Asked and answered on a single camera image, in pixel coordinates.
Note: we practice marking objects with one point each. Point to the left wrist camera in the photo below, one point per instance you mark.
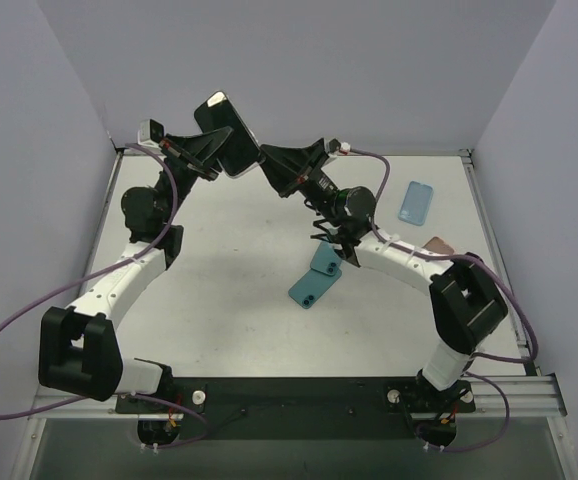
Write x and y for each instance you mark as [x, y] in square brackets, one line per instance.
[150, 133]

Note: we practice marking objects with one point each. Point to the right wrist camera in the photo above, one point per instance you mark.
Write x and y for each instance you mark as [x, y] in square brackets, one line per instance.
[336, 147]

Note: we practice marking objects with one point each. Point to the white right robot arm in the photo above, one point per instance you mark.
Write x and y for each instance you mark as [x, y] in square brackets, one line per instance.
[466, 302]

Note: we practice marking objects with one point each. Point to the pink phone case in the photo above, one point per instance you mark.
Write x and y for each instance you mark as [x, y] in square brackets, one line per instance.
[438, 246]

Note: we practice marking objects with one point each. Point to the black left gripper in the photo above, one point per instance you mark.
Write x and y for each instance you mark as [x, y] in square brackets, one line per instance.
[185, 157]

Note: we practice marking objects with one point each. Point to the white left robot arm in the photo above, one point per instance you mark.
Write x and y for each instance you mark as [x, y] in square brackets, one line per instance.
[79, 349]

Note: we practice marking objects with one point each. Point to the light blue phone case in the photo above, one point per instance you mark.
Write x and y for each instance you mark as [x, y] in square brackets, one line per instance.
[416, 203]

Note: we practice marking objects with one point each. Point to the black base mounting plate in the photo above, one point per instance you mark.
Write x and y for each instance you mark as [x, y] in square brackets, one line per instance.
[308, 408]

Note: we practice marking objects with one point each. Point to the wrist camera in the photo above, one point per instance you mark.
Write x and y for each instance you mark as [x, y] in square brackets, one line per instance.
[336, 147]
[150, 133]

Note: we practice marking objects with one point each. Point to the teal phone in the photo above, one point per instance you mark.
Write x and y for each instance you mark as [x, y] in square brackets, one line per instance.
[312, 286]

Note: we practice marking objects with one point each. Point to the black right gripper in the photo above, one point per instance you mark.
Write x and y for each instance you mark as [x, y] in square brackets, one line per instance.
[304, 170]

